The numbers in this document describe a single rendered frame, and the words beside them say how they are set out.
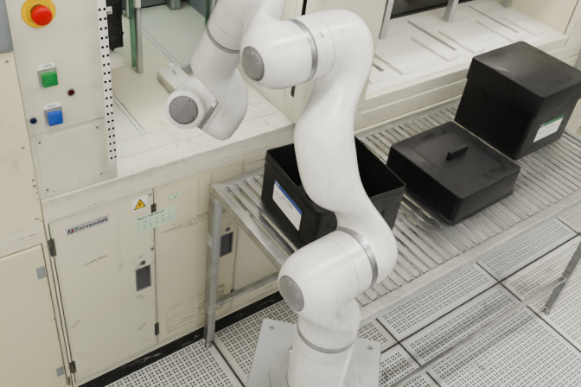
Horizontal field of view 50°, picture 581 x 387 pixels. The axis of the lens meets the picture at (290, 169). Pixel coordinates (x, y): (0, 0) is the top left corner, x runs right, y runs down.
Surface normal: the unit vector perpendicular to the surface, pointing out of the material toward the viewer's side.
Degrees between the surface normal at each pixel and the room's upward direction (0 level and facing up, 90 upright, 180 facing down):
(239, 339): 0
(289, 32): 23
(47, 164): 90
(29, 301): 90
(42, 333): 90
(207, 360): 0
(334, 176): 73
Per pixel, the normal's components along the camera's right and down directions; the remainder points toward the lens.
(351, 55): 0.56, 0.36
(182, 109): -0.04, 0.33
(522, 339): 0.11, -0.78
